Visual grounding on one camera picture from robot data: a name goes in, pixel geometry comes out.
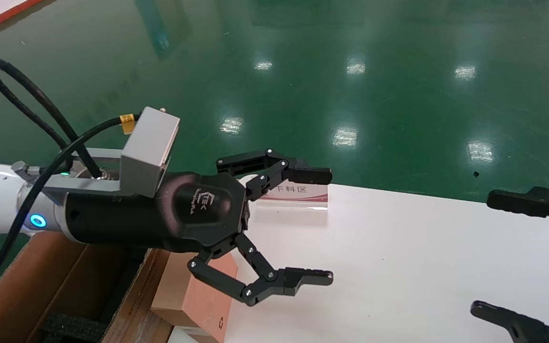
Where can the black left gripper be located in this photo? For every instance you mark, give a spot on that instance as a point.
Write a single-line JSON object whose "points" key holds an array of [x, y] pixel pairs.
{"points": [[184, 209]]}

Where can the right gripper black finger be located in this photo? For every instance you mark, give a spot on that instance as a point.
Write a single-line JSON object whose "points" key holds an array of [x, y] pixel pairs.
{"points": [[522, 328], [517, 202]]}

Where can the small cardboard box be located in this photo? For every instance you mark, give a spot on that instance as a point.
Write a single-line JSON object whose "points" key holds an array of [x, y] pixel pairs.
{"points": [[193, 300]]}

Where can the large cardboard box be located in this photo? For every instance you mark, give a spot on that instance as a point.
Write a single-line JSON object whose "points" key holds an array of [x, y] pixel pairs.
{"points": [[26, 281]]}

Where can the clear acrylic sign holder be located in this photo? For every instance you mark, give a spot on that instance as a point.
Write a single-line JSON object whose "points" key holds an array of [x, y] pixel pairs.
{"points": [[303, 195]]}

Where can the black foam insert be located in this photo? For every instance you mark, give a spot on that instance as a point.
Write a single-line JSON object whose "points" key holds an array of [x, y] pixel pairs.
{"points": [[72, 328]]}

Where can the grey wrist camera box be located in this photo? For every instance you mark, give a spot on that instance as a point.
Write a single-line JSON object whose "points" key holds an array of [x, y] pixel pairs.
{"points": [[148, 147]]}

